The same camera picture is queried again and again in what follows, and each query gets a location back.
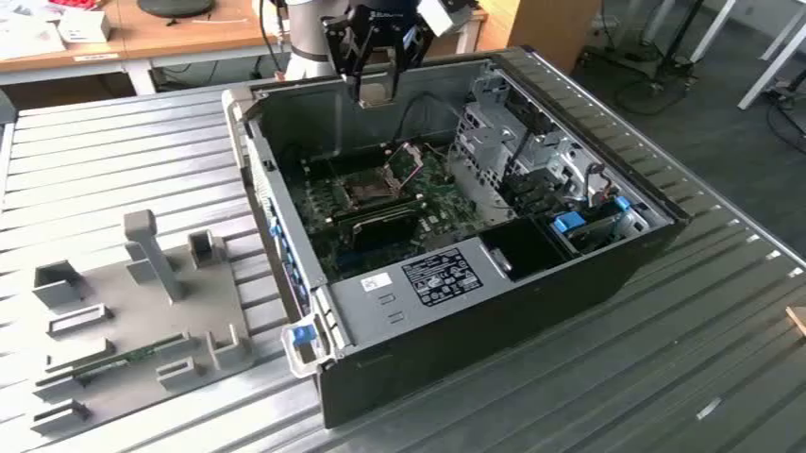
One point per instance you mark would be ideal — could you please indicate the white table frame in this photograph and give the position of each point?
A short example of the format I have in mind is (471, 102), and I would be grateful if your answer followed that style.
(714, 29)
(774, 73)

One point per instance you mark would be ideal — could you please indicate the white cardboard box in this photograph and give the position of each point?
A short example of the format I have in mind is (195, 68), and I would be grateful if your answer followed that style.
(84, 27)

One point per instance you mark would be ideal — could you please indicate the metal drive cage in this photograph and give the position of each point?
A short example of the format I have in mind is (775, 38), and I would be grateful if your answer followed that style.
(484, 141)

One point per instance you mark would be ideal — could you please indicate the green RAM stick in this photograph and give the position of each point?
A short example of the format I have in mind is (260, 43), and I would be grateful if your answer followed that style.
(134, 354)

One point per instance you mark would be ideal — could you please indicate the CPU socket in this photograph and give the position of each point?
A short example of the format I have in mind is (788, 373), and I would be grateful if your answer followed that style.
(368, 191)

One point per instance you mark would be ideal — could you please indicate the black wheeled stand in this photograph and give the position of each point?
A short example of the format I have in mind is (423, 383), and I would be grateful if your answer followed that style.
(664, 71)

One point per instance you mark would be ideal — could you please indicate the black PC case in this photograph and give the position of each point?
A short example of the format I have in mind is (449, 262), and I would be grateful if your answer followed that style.
(472, 340)

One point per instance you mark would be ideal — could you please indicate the dark round disc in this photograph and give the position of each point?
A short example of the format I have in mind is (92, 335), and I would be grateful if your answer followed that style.
(176, 7)

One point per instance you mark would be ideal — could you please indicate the white paper stack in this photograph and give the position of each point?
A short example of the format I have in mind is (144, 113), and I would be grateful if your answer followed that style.
(28, 35)

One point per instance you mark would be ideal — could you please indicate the red items pack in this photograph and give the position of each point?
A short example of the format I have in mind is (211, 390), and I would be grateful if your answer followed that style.
(69, 4)

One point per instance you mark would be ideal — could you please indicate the wooden office desk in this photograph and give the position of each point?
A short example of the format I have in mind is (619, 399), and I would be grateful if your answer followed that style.
(84, 48)
(208, 33)

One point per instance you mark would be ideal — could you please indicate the hard disk in blue carrier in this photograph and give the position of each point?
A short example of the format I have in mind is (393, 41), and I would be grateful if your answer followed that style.
(565, 222)

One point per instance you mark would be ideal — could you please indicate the wooden cabinet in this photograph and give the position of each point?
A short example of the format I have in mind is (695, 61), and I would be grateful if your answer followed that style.
(547, 28)

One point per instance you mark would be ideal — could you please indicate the grey parts rack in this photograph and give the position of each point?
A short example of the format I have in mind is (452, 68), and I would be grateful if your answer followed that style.
(144, 325)

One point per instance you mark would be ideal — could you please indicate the wooden block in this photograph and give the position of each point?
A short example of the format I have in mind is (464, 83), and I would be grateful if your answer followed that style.
(798, 321)

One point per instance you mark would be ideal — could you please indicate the black expansion card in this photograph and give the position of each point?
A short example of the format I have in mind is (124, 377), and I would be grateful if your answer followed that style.
(384, 233)

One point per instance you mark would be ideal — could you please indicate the grey power supply unit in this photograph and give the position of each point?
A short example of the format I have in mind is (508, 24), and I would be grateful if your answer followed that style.
(377, 313)

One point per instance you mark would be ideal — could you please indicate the green motherboard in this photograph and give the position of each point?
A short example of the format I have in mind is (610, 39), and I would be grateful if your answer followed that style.
(443, 207)

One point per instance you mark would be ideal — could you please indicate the blue case latch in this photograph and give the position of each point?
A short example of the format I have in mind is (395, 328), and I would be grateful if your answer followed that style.
(300, 336)

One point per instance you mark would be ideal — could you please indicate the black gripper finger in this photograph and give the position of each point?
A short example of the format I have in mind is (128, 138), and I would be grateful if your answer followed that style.
(415, 47)
(343, 47)

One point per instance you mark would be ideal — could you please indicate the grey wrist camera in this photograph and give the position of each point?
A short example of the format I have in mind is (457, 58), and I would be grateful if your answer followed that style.
(437, 16)

